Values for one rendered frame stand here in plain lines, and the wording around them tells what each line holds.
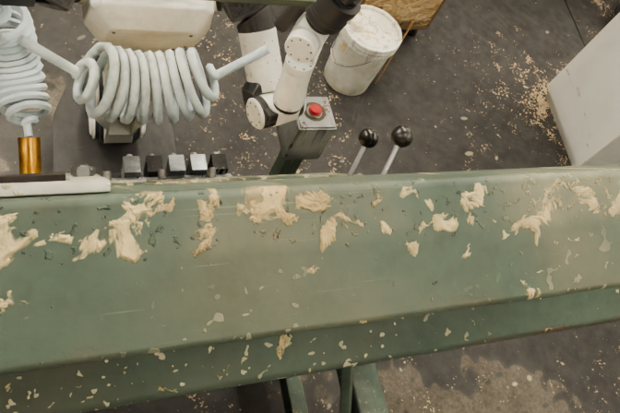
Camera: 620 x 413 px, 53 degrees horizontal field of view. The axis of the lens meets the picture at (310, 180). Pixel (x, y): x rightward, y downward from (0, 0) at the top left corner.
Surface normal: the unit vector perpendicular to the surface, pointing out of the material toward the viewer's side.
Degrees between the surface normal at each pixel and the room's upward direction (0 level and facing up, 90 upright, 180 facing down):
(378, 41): 0
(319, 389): 0
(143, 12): 68
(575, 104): 90
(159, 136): 0
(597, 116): 90
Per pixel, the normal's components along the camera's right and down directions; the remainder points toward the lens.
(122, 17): 0.32, 0.62
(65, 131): 0.30, -0.49
